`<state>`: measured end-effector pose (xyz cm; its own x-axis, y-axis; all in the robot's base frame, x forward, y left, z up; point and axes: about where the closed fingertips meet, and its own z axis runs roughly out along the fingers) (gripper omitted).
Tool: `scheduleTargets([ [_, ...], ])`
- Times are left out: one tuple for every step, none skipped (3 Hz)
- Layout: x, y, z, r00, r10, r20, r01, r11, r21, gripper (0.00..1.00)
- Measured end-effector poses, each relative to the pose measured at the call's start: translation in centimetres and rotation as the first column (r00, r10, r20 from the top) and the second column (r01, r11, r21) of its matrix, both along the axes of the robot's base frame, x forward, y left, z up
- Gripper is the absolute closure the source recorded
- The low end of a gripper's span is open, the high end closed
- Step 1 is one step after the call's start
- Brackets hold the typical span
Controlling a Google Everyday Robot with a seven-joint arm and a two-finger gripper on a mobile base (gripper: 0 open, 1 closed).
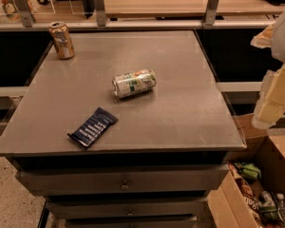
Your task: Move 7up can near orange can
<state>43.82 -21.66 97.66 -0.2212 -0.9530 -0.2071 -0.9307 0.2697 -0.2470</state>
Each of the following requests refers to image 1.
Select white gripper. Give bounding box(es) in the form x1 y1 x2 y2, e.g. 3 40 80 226
251 11 285 129

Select green white 7up can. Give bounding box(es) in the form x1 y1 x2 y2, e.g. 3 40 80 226
112 68 157 99

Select orange soda can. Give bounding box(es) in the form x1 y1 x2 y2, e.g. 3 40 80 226
48 22 75 60

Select cardboard box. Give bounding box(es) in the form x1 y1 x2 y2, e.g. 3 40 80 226
209 114 285 228

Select green snack bag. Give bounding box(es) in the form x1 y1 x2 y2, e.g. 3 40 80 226
235 162 261 181

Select brown chips bag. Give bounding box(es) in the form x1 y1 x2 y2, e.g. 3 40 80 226
228 162 265 228

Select clear plastic water bottle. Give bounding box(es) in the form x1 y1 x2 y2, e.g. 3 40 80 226
276 193 285 228

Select grey drawer cabinet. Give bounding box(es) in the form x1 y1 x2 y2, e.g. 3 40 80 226
0 30 244 228

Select wooden desk behind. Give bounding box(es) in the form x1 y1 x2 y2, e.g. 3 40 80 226
0 0 285 19

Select dark blue snack wrapper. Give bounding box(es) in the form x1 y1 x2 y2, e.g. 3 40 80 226
68 107 119 149

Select orange white snack package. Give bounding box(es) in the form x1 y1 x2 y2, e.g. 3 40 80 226
0 0 36 27

